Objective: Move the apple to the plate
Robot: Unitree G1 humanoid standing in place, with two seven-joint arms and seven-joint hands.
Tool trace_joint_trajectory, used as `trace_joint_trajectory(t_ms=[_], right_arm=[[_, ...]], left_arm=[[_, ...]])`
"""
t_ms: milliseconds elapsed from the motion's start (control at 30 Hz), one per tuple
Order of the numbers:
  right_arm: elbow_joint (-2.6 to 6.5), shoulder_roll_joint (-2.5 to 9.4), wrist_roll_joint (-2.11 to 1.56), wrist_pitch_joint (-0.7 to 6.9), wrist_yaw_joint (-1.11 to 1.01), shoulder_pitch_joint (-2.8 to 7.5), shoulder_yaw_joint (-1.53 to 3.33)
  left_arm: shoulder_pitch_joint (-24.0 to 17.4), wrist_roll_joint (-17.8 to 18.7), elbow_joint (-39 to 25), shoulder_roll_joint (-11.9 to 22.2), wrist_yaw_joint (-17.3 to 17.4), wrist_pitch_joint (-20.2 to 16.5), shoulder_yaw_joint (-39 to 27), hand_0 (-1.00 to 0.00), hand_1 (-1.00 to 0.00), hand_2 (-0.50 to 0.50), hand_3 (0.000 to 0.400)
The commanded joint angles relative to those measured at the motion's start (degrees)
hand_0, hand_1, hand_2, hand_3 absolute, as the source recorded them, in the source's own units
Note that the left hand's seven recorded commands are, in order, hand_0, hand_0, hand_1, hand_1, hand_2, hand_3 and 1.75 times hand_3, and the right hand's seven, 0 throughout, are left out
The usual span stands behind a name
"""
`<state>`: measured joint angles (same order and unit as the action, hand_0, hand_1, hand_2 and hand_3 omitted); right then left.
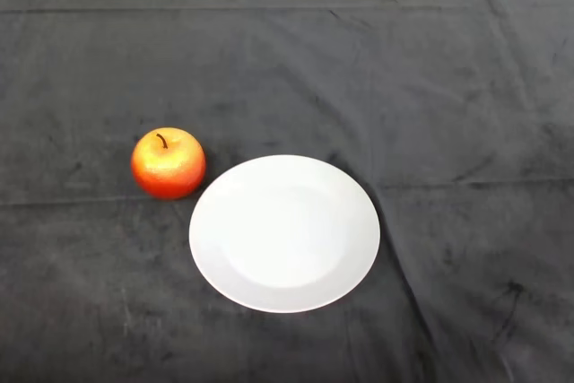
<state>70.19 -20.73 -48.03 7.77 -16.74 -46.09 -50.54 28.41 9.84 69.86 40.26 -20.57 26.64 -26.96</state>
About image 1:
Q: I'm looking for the red yellow apple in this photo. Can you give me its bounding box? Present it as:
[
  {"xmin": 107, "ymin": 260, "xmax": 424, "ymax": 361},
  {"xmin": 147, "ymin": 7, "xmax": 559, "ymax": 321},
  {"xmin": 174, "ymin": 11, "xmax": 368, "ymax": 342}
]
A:
[{"xmin": 130, "ymin": 126, "xmax": 207, "ymax": 201}]

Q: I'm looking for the white round plate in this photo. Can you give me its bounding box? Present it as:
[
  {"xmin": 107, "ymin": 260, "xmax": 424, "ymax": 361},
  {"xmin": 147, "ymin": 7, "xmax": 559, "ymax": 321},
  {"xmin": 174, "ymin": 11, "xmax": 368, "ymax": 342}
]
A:
[{"xmin": 187, "ymin": 154, "xmax": 382, "ymax": 314}]

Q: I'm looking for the black velvet cloth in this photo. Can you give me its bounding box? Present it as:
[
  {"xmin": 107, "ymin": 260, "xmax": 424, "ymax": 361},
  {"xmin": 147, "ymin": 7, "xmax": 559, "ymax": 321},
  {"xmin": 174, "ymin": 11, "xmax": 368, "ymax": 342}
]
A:
[{"xmin": 0, "ymin": 0, "xmax": 574, "ymax": 383}]

